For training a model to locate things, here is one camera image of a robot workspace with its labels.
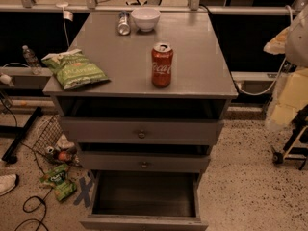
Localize grey bottom drawer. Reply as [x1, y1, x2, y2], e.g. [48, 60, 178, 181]
[80, 171, 208, 231]

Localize grey drawer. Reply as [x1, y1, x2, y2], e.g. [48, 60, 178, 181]
[80, 171, 208, 231]
[78, 143, 210, 173]
[60, 116, 223, 145]

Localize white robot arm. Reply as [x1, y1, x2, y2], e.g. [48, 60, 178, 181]
[264, 6, 308, 130]

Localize grey drawer cabinet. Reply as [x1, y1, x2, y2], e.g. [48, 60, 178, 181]
[42, 11, 239, 178]

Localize grey middle drawer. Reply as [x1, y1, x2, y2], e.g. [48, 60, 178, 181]
[78, 143, 210, 173]

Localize grey top drawer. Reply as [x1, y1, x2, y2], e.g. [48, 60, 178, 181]
[60, 116, 223, 145]

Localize black wheeled cart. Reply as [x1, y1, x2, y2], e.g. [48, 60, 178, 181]
[271, 105, 308, 170]

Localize red cola can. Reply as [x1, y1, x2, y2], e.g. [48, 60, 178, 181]
[151, 42, 173, 87]

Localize white bowl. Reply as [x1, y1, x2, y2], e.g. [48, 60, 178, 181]
[131, 7, 161, 32]

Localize silver can lying down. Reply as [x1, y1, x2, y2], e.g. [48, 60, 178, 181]
[117, 11, 131, 36]

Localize green jalapeno chip bag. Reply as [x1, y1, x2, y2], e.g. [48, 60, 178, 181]
[41, 49, 109, 90]

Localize grey tape cross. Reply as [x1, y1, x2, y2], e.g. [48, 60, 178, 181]
[73, 177, 93, 208]

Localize green chip bag on floor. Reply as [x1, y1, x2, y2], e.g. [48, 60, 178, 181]
[39, 164, 77, 202]

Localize clear water bottle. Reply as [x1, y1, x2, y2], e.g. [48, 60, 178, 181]
[22, 45, 41, 75]

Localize black table leg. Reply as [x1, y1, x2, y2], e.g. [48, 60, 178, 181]
[0, 107, 43, 164]

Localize white shoe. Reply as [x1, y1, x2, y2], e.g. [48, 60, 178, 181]
[0, 174, 19, 196]

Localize grey wall ledge right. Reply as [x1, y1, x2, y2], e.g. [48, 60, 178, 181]
[231, 71, 277, 96]

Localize grey wall ledge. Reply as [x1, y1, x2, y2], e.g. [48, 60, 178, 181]
[231, 71, 277, 96]
[0, 67, 52, 89]

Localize white hanging cable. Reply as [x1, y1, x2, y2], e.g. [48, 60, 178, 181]
[235, 4, 295, 97]

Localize metal railing frame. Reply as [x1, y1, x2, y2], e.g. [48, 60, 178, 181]
[0, 0, 308, 16]

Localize wire basket with trash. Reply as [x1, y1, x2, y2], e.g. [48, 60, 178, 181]
[33, 115, 80, 167]

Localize grey wall ledge left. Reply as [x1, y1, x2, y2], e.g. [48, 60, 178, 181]
[0, 67, 52, 89]

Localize black floor cable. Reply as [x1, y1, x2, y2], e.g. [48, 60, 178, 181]
[0, 98, 54, 231]

